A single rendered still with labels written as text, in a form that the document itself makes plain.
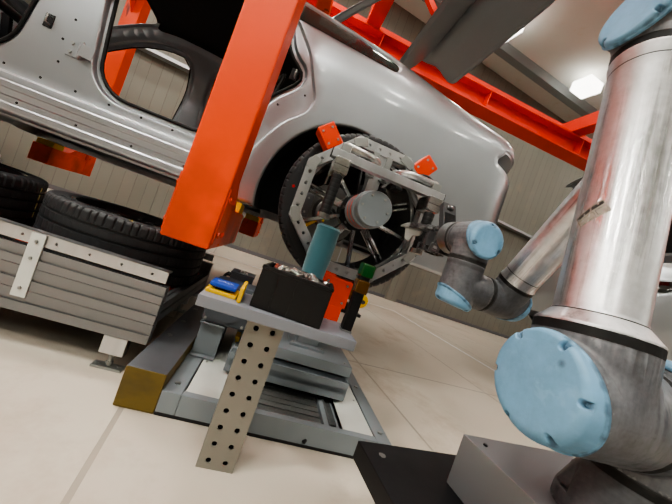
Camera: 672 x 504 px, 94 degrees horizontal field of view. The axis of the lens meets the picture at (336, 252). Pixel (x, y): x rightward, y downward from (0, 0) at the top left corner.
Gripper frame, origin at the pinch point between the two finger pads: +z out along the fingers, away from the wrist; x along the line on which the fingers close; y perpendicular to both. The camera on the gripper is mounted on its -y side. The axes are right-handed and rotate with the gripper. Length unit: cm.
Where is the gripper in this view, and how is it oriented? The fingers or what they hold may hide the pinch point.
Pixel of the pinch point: (420, 231)
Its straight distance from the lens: 113.0
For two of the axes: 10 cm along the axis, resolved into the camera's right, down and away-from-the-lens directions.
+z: -1.9, -0.6, 9.8
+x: 9.2, 3.3, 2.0
